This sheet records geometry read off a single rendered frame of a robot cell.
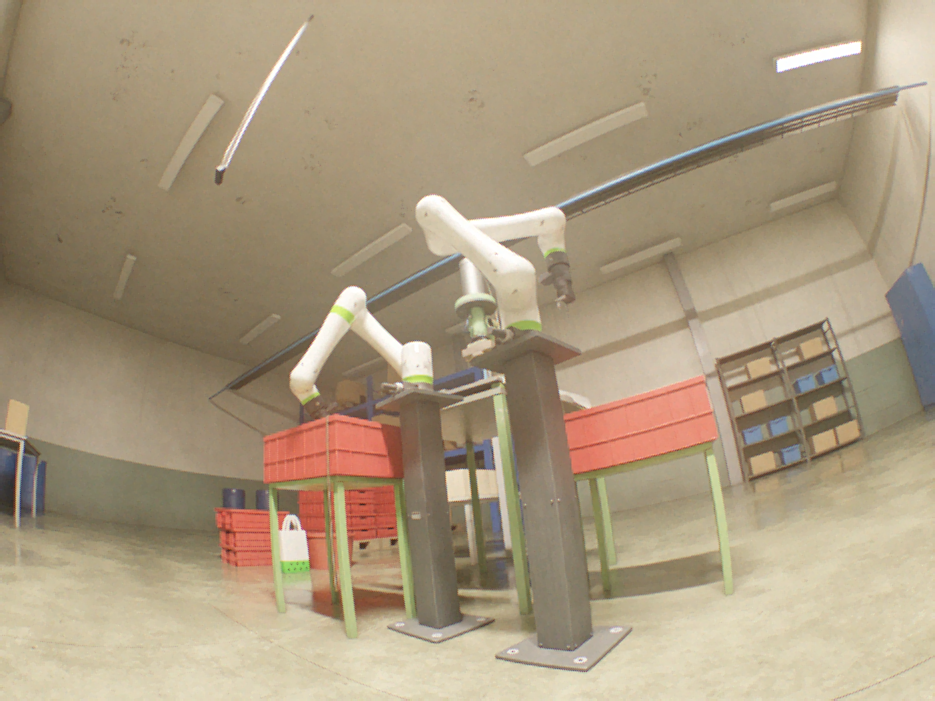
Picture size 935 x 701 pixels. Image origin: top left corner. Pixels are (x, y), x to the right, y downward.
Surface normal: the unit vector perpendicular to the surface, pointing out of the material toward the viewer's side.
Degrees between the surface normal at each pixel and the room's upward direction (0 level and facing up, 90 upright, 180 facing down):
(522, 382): 90
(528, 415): 90
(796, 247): 90
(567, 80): 180
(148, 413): 90
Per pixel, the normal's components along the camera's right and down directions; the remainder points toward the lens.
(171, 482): 0.82, -0.30
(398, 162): 0.11, 0.91
